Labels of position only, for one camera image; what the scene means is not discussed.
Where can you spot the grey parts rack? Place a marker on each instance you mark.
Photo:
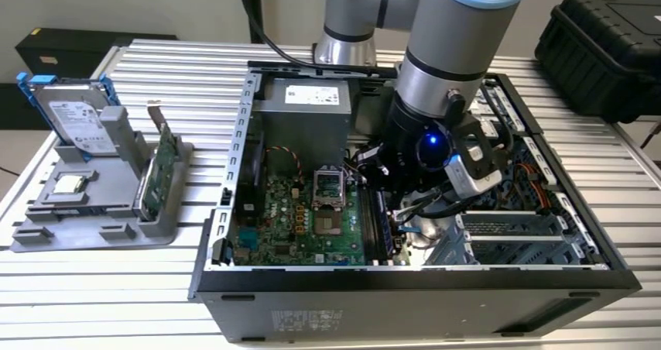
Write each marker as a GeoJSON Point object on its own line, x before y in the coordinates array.
{"type": "Point", "coordinates": [113, 179]}

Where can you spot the black case fan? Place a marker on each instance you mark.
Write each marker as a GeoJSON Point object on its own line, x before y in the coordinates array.
{"type": "Point", "coordinates": [250, 195]}

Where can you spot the low black cabinet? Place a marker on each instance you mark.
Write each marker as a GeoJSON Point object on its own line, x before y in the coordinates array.
{"type": "Point", "coordinates": [9, 106]}

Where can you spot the black cabinet yellow label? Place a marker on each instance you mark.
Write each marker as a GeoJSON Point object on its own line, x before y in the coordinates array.
{"type": "Point", "coordinates": [66, 48]}

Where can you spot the hard disk in blue carrier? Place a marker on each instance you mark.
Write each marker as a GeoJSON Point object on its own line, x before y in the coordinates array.
{"type": "Point", "coordinates": [77, 121]}

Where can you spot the grey power supply unit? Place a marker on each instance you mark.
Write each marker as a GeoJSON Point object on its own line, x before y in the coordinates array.
{"type": "Point", "coordinates": [303, 133]}

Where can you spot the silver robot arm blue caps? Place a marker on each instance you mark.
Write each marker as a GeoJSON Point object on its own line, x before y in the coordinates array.
{"type": "Point", "coordinates": [454, 36]}

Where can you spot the dark blue RAM stick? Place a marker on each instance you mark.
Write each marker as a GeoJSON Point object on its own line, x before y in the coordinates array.
{"type": "Point", "coordinates": [386, 226]}

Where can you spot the black hard equipment case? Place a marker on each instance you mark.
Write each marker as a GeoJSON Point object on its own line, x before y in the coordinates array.
{"type": "Point", "coordinates": [598, 55]}

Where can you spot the grey metal slot cover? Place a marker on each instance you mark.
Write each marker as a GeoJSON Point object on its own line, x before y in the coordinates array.
{"type": "Point", "coordinates": [505, 224]}
{"type": "Point", "coordinates": [515, 251]}

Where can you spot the green motherboard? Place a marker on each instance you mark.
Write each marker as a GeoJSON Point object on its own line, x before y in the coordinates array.
{"type": "Point", "coordinates": [289, 226]}

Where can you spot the black open PC case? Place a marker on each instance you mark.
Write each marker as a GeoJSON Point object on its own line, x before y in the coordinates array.
{"type": "Point", "coordinates": [361, 311]}

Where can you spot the green graphics card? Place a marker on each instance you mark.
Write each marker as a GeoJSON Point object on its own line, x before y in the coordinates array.
{"type": "Point", "coordinates": [159, 172]}

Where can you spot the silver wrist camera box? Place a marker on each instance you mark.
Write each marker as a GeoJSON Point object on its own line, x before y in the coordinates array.
{"type": "Point", "coordinates": [471, 179]}

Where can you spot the CPU socket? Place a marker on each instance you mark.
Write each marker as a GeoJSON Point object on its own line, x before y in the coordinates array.
{"type": "Point", "coordinates": [326, 222]}

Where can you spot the silver CPU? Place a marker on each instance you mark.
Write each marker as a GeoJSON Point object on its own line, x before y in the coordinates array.
{"type": "Point", "coordinates": [70, 183]}

